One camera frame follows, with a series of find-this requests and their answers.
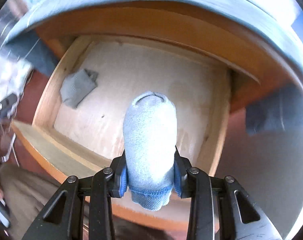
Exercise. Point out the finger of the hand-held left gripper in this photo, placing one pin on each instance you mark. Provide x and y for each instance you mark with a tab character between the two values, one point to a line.
5	103

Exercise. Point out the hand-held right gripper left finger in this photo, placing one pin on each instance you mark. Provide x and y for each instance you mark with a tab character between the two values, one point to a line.
122	182

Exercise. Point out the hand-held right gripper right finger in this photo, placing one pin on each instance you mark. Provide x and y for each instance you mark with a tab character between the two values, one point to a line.
177	180

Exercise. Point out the honeycomb patterned underwear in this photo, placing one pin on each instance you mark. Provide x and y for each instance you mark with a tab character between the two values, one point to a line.
6	77

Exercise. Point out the light blue sock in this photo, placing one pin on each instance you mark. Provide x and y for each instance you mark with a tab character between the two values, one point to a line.
149	142

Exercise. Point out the wooden drawer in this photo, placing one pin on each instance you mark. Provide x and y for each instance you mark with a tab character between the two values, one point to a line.
131	70

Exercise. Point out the grey underwear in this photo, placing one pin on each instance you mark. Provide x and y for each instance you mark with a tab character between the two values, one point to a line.
75	90

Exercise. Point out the wooden nightstand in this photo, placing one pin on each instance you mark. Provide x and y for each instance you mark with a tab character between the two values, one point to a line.
154	22

